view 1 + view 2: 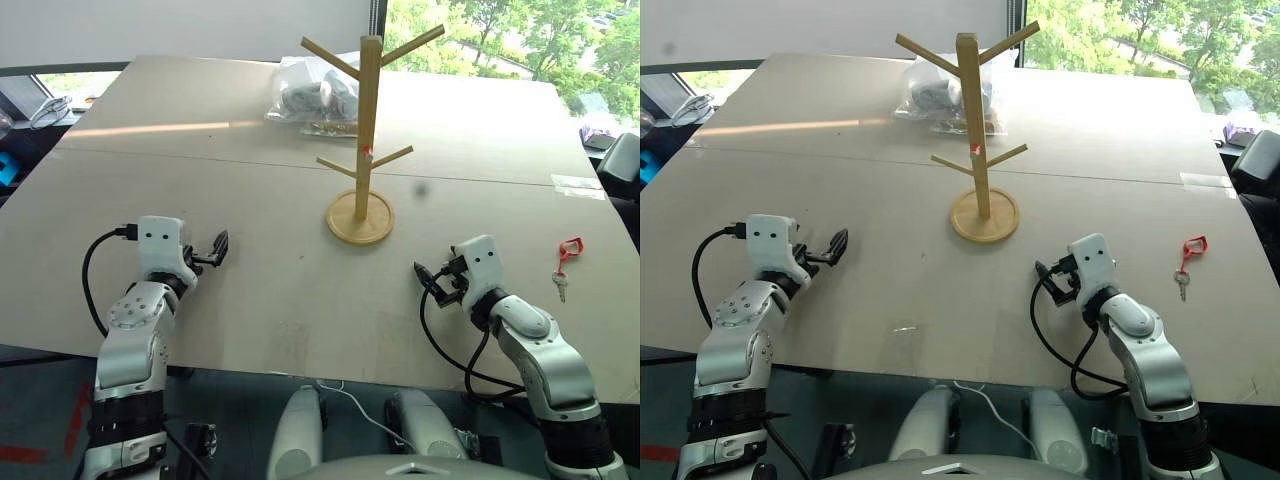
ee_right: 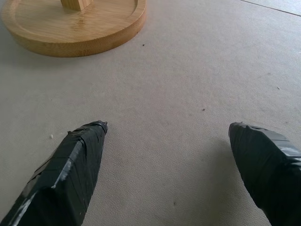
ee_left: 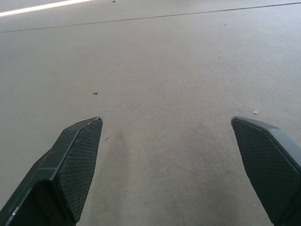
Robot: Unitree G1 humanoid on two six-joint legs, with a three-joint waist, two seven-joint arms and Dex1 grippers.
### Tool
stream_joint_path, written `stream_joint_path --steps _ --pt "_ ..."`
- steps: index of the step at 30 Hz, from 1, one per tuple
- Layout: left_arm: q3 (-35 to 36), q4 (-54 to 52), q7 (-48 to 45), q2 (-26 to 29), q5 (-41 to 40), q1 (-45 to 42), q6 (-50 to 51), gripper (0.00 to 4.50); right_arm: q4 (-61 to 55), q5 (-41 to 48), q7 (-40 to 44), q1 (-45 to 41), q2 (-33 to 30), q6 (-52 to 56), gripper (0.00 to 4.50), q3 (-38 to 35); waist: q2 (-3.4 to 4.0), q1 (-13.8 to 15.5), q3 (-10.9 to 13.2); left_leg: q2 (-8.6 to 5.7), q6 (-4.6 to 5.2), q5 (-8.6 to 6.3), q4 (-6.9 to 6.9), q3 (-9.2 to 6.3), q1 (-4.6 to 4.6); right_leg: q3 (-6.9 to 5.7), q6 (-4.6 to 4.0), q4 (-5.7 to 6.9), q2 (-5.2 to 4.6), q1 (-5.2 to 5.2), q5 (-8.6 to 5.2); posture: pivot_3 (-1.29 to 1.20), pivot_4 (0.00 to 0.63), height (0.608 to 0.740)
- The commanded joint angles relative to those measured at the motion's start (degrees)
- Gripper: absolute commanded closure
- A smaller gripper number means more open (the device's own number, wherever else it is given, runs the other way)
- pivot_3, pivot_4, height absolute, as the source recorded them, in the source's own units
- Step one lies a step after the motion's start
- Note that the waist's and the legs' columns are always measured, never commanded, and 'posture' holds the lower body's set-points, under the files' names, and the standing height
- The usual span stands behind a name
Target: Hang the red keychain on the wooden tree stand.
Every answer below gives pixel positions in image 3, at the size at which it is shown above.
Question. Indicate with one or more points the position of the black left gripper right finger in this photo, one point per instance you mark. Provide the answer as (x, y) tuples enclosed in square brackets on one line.
[(268, 164)]

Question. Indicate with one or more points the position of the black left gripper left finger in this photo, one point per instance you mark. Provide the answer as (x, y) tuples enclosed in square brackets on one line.
[(61, 171)]

